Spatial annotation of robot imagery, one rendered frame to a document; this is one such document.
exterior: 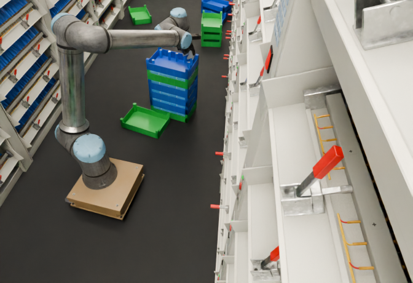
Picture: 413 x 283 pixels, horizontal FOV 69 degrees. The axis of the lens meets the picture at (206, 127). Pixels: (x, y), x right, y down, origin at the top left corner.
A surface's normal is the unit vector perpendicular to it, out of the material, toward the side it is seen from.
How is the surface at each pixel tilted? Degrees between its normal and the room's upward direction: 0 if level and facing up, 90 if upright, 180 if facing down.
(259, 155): 90
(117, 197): 2
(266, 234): 21
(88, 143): 4
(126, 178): 2
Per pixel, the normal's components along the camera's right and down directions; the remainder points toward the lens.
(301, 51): -0.09, 0.70
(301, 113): -0.31, -0.69
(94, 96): 0.05, -0.70
